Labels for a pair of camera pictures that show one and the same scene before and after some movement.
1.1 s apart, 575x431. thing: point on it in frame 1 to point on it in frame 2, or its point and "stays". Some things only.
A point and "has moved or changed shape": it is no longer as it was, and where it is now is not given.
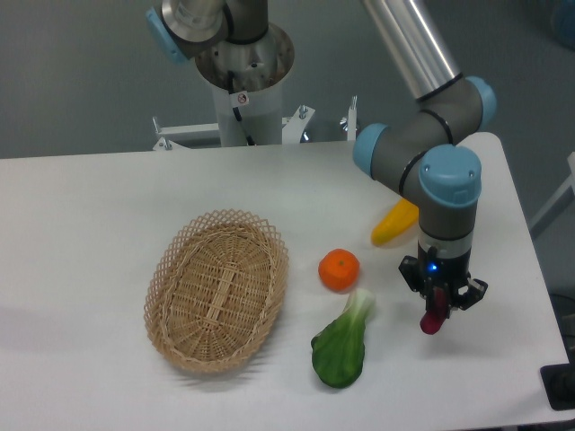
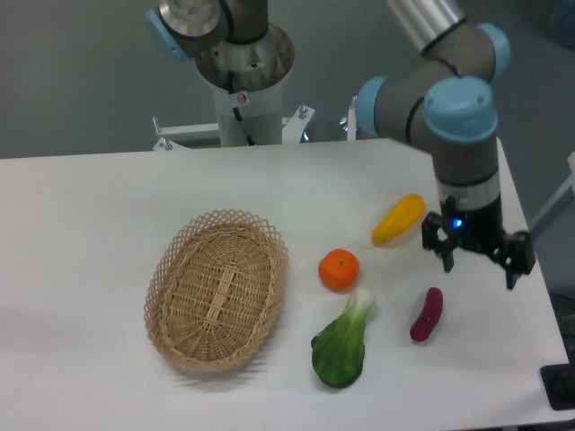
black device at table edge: x=559 y=381 stays
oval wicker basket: x=216 y=288 stays
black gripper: x=430 y=269 to x=482 y=229
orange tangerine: x=339 y=270 stays
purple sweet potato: x=431 y=321 has moved or changed shape
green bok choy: x=337 y=351 stays
